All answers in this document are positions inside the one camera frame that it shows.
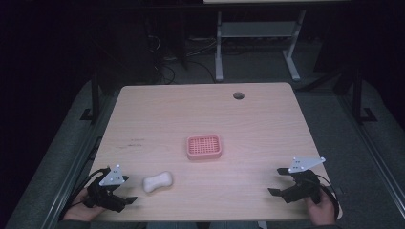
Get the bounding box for white metal desk frame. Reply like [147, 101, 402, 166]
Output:
[203, 0, 352, 83]

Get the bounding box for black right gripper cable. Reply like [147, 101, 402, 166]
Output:
[313, 173, 341, 220]

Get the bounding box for person's right hand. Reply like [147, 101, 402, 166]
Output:
[304, 189, 340, 227]

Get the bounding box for pink soap dish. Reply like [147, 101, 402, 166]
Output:
[185, 135, 224, 161]

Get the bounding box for black metal stand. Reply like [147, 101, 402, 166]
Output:
[351, 63, 378, 125]
[79, 68, 103, 124]

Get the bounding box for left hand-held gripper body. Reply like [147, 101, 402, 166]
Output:
[86, 164, 127, 214]

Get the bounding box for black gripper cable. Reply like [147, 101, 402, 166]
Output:
[58, 167, 111, 221]
[313, 173, 341, 220]

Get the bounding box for black floor cables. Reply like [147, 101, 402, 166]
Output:
[145, 33, 218, 86]

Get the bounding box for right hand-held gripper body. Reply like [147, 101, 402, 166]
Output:
[280, 156, 327, 205]

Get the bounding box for grey metal floor rail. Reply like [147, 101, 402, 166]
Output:
[39, 94, 113, 229]
[336, 94, 405, 212]

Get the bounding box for white soap bar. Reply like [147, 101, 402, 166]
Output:
[141, 171, 174, 194]

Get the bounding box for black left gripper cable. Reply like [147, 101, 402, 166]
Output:
[58, 167, 111, 221]

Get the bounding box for person's left hand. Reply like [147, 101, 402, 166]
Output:
[62, 188, 107, 222]

